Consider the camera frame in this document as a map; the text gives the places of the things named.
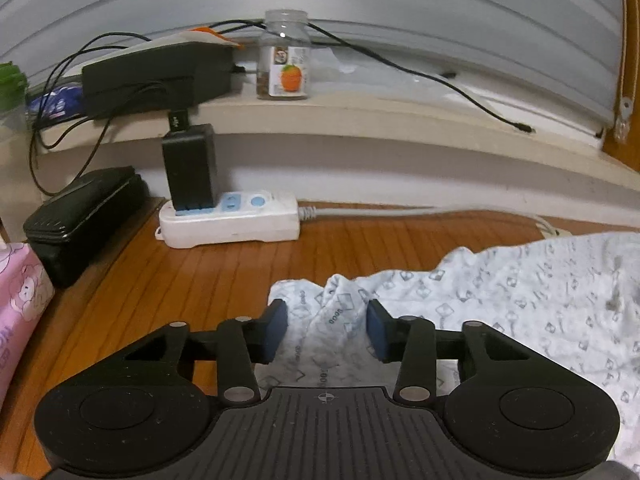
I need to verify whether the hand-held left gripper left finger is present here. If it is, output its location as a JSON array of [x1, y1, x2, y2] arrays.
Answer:
[[124, 299, 290, 407]]

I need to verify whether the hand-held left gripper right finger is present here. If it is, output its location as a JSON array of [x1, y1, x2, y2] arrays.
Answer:
[[366, 299, 530, 403]]

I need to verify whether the white patterned garment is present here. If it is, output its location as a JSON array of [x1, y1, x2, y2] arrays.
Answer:
[[252, 232, 640, 463]]

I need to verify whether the white power strip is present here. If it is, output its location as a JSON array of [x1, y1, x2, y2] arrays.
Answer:
[[154, 190, 302, 250]]

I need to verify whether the black power adapter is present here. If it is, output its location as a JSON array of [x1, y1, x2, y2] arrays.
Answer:
[[161, 124, 222, 213]]

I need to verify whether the beige windowsill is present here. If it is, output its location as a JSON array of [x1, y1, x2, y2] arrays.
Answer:
[[37, 45, 640, 196]]

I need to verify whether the black hard case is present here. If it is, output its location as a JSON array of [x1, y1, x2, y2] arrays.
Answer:
[[22, 166, 151, 290]]

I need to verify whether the clear jar orange label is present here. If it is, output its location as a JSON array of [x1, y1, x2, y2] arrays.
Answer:
[[256, 9, 311, 101]]

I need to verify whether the pink printed cloth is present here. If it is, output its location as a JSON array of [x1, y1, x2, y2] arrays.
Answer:
[[0, 241, 56, 411]]

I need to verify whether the black charger box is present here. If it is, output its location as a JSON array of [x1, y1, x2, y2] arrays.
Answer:
[[81, 42, 236, 118]]

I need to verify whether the white and orange device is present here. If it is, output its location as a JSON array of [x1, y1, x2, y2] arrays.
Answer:
[[62, 26, 245, 81]]

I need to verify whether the blue packet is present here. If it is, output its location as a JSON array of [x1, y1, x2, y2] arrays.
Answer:
[[27, 85, 83, 128]]

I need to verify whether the clear bottle green lid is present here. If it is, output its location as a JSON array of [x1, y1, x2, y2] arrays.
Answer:
[[0, 61, 31, 241]]

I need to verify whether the white power cord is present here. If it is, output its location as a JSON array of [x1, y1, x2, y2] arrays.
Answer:
[[297, 202, 571, 241]]

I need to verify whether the black cable plug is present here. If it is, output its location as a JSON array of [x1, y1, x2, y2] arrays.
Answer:
[[165, 109, 191, 136]]

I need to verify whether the black cable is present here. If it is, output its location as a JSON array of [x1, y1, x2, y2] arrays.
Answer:
[[300, 25, 458, 80], [200, 19, 533, 133], [27, 32, 176, 198]]

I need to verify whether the clear blind bead chain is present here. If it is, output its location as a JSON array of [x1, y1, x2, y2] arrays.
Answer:
[[612, 0, 633, 142]]

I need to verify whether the wooden window frame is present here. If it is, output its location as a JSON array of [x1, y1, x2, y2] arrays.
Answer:
[[602, 0, 640, 173]]

